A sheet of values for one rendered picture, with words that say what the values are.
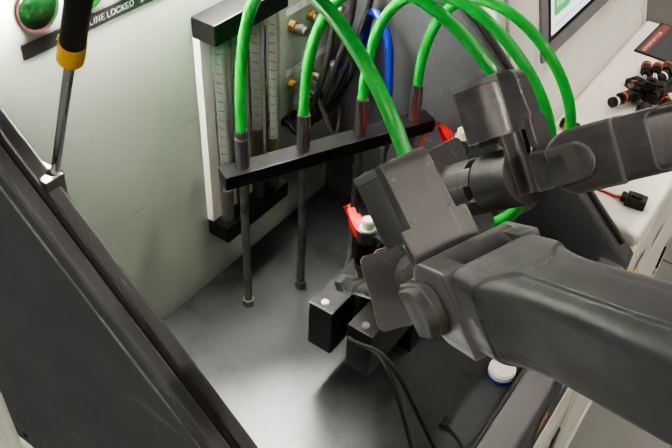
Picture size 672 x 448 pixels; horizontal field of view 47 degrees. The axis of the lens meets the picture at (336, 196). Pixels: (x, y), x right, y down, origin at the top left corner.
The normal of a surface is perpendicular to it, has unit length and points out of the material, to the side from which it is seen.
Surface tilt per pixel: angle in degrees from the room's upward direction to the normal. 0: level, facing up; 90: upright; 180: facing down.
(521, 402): 0
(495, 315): 92
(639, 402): 105
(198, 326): 0
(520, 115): 66
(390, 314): 46
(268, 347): 0
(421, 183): 39
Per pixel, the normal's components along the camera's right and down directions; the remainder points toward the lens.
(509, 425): 0.04, -0.76
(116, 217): 0.82, 0.40
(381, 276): 0.03, -0.06
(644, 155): -0.49, 0.20
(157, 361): 0.59, -0.29
